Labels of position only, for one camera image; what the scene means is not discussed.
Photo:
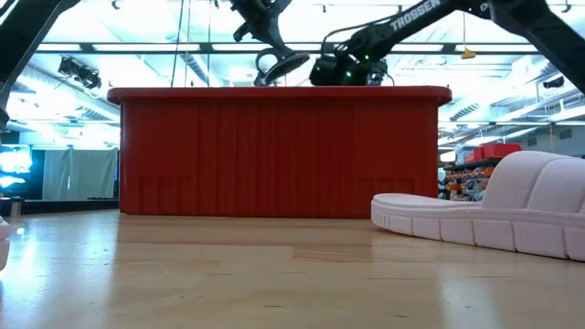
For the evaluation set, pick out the large red storage bin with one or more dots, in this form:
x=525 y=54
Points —
x=502 y=151

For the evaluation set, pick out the black parts shelf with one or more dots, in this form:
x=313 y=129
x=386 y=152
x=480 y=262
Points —
x=471 y=180

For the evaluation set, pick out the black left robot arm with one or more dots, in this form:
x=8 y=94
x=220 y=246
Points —
x=23 y=36

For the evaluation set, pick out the grey curtain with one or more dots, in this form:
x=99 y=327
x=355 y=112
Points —
x=80 y=173

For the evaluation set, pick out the black light track bar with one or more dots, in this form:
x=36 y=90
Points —
x=206 y=47

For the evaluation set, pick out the small red storage bin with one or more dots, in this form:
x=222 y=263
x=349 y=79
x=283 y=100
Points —
x=475 y=154

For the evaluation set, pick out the black flip-flop sandal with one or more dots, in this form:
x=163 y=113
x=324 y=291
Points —
x=290 y=66

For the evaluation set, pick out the metal cup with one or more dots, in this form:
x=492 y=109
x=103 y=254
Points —
x=16 y=209

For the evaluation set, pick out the black spotlight cluster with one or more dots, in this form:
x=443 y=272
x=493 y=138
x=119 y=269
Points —
x=80 y=73

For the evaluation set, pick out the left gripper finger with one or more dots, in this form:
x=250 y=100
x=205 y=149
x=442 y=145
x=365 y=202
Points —
x=279 y=39

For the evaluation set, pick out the pink foam slipper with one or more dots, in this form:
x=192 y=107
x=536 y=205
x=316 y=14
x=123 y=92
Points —
x=525 y=205

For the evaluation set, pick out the red plastic bin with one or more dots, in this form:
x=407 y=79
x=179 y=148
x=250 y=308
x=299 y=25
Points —
x=279 y=155

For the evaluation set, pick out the yellow hanging plug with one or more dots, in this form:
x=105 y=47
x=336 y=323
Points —
x=468 y=55

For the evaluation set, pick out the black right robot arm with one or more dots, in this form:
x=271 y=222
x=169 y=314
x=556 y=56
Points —
x=411 y=20

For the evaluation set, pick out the black dome lamp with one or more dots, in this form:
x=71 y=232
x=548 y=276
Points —
x=554 y=82

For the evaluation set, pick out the black mounted camera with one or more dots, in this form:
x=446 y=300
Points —
x=381 y=75

